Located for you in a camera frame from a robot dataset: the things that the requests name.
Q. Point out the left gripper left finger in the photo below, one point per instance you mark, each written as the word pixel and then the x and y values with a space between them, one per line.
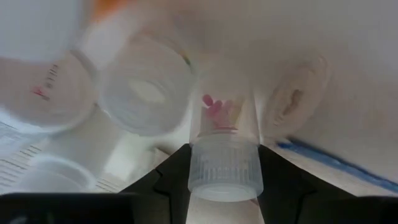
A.
pixel 149 205

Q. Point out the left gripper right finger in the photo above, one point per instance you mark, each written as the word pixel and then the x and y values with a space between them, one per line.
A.
pixel 295 205

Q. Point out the clear vial pink pills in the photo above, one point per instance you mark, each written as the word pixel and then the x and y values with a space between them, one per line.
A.
pixel 224 168

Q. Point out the clear vial colourful pills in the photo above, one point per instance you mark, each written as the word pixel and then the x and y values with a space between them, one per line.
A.
pixel 146 93

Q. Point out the white bottle printed label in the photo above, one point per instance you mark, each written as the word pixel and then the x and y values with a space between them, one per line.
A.
pixel 56 102

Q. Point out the white plastic perforated bin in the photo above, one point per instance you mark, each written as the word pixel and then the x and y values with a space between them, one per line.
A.
pixel 311 31

